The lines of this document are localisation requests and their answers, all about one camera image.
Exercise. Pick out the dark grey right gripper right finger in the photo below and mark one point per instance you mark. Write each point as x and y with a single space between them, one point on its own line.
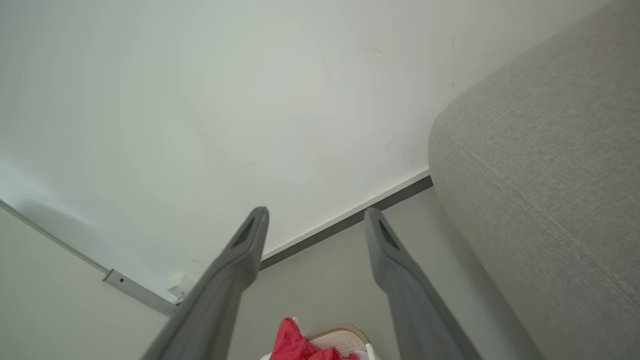
405 290

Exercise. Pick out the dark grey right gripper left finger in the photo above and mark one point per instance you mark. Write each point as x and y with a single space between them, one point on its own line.
220 290

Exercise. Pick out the red white-striped garment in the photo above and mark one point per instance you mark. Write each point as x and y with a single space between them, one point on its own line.
290 345

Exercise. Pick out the white plastic laundry basket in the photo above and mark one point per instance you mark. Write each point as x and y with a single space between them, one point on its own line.
345 340

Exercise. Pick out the white and black baseboard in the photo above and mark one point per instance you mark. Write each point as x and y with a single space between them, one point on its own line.
350 220

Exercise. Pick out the grey fabric sofa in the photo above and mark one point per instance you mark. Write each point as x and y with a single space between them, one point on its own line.
550 175

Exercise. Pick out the grey metal partition frame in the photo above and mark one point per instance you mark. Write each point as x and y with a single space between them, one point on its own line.
140 292

